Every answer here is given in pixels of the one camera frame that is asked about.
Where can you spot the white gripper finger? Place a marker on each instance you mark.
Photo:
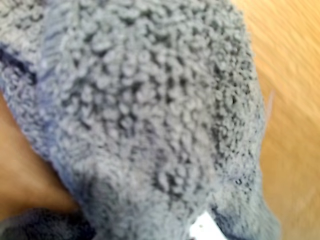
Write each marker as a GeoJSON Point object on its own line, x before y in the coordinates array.
{"type": "Point", "coordinates": [203, 227]}

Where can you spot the grey terry cleaning cloth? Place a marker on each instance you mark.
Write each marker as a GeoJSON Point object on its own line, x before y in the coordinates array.
{"type": "Point", "coordinates": [140, 105]}

